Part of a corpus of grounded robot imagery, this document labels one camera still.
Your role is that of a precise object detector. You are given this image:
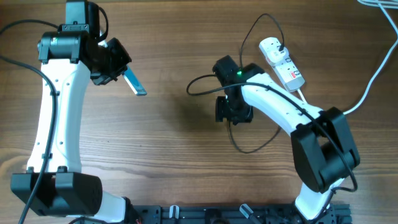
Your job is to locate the blue screen Galaxy smartphone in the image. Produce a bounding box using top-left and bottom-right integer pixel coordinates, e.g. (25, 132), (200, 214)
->
(123, 66), (147, 96)

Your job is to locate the black USB charging cable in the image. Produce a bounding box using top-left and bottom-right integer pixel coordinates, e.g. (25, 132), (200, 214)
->
(227, 13), (286, 155)

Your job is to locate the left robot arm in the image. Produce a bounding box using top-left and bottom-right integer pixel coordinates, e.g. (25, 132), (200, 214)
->
(11, 1), (137, 223)

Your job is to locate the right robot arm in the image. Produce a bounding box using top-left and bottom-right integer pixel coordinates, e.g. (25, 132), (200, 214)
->
(212, 55), (360, 222)

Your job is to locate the white USB charger plug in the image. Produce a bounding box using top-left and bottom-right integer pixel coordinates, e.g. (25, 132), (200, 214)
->
(267, 49), (286, 65)

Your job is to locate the white power strip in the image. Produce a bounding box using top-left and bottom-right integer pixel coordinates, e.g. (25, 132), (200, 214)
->
(259, 37), (305, 94)

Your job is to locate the white power strip cord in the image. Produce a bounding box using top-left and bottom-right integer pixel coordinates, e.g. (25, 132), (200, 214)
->
(297, 2), (398, 116)

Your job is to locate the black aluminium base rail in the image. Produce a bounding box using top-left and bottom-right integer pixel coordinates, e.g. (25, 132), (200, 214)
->
(124, 203), (353, 224)

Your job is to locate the white cables top corner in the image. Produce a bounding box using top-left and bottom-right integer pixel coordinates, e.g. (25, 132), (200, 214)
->
(356, 0), (398, 9)

